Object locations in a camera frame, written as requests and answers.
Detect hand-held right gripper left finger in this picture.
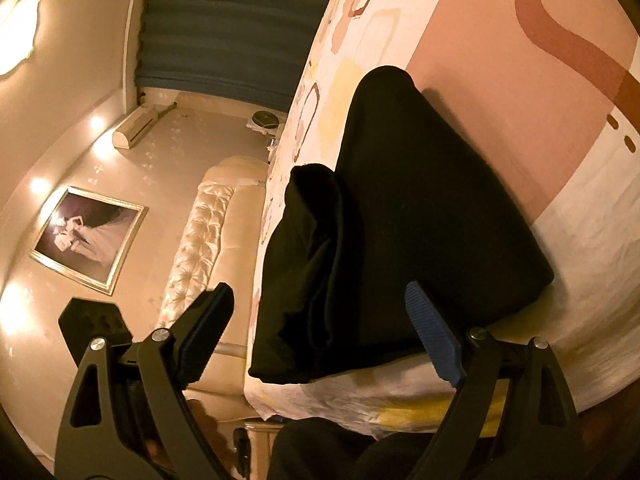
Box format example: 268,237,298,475
54,282,236,480

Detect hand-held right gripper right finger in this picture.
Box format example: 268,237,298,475
404,281,586,480

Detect black pants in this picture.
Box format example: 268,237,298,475
247,66,556,386

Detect cream tufted bed headboard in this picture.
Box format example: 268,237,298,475
155,156,271,411

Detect person's dark clothing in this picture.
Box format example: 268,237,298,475
267,417,451,480

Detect white air conditioner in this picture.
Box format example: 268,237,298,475
112,106,157,150

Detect small white desk fan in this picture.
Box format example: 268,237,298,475
247,110,281,133

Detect round bed with patterned sheet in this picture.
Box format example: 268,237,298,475
242,0,640,436

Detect teal curtain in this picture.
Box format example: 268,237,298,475
135,0,346,113

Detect glowing ceiling lamp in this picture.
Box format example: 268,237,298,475
0,0,42,78

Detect gold framed wall picture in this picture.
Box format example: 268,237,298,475
29,186,150,296

